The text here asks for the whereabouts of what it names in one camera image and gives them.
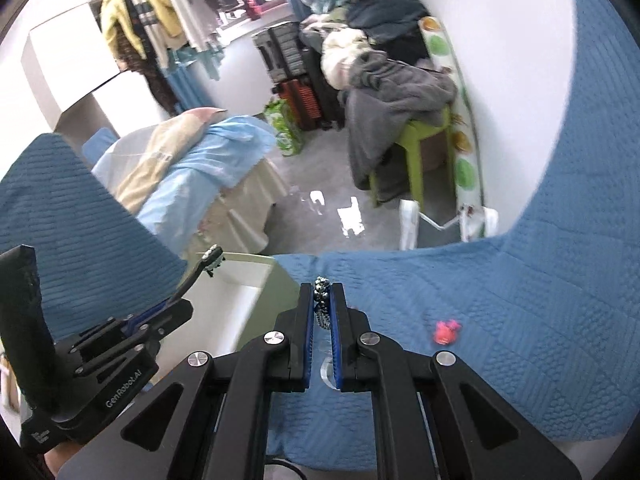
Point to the dark stacked suitcases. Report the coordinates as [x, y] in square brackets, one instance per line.
[296, 75]

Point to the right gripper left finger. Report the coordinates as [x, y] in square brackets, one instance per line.
[237, 390]

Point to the hanging clothes rack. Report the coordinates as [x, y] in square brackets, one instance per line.
[160, 39]

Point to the blue quilted sofa cover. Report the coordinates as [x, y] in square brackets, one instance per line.
[549, 310]

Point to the rolled fruit-print mat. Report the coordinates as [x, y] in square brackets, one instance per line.
[463, 156]

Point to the green cardboard box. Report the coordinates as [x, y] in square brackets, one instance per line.
[239, 302]

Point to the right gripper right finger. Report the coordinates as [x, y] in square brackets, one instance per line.
[365, 361]

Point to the grey blanket on stool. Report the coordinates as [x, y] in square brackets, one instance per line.
[381, 97]

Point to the pile of clothes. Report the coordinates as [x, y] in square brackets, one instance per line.
[341, 30]

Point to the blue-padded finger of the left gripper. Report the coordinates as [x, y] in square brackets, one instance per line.
[136, 320]

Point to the pink hat charm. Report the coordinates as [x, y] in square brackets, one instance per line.
[446, 332]

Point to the green white shopping bag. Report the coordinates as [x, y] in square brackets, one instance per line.
[280, 117]

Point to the person's left hand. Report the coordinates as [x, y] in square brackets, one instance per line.
[56, 458]

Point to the bed with blue sheet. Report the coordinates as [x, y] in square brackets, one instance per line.
[198, 179]

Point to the green plastic stool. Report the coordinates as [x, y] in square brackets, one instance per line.
[408, 130]

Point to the white cabinet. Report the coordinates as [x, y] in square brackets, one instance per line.
[78, 85]

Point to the silver ball chain keychain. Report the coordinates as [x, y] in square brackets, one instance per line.
[322, 302]

